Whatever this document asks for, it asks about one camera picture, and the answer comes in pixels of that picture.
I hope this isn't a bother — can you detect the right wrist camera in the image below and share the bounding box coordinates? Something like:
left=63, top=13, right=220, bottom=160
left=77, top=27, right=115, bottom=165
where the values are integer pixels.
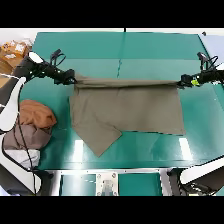
left=196, top=51, right=219, bottom=73

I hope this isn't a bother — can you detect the silver frame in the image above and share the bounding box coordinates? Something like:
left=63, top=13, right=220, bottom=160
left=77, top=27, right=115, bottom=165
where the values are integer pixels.
left=43, top=167, right=174, bottom=197

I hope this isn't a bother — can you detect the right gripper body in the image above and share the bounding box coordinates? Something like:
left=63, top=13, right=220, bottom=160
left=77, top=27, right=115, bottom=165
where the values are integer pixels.
left=176, top=74, right=196, bottom=89

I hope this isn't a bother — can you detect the orange garment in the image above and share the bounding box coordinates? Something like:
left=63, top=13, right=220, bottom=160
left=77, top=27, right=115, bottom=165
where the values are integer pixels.
left=18, top=99, right=58, bottom=130

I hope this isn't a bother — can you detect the black cable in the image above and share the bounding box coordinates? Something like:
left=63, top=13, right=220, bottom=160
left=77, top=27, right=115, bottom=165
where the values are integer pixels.
left=15, top=89, right=38, bottom=197

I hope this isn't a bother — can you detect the olive T-shirt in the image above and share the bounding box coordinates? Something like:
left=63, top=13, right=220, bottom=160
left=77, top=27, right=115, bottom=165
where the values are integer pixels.
left=68, top=73, right=186, bottom=158

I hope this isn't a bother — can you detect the white garment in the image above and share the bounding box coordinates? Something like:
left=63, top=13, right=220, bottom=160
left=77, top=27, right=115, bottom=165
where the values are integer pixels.
left=4, top=148, right=42, bottom=170

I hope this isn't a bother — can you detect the brown garment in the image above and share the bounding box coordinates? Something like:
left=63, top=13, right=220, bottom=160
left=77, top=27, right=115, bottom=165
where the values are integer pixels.
left=3, top=124, right=53, bottom=151

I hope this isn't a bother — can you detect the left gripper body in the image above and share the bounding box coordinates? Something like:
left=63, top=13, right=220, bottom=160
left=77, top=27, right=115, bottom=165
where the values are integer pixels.
left=58, top=68, right=78, bottom=86

